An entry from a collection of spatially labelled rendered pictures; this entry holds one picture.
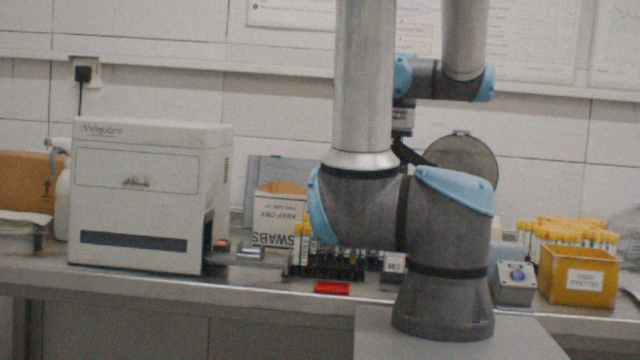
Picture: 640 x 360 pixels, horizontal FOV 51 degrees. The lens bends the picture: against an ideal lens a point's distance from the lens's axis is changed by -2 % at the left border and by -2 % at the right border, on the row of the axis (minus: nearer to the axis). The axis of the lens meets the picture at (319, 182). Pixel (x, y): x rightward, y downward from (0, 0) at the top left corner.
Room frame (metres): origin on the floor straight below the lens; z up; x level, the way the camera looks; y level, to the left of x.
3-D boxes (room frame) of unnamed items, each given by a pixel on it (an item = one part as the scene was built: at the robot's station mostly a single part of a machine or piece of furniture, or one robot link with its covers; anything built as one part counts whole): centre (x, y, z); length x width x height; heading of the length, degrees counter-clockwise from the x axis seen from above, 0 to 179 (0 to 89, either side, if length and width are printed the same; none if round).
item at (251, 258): (1.35, 0.15, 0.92); 0.21 x 0.07 x 0.05; 87
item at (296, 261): (1.42, -0.02, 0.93); 0.17 x 0.09 x 0.11; 87
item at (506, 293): (1.30, -0.39, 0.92); 0.13 x 0.07 x 0.08; 177
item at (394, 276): (1.36, -0.16, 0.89); 0.09 x 0.05 x 0.04; 176
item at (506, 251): (1.40, -0.39, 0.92); 0.10 x 0.07 x 0.10; 89
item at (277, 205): (1.73, 0.03, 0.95); 0.29 x 0.25 x 0.15; 177
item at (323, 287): (1.30, -0.04, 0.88); 0.07 x 0.07 x 0.01; 87
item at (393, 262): (1.36, -0.16, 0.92); 0.05 x 0.04 x 0.06; 176
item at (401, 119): (1.36, -0.14, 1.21); 0.08 x 0.08 x 0.05
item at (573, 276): (1.36, -0.54, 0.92); 0.13 x 0.13 x 0.10; 84
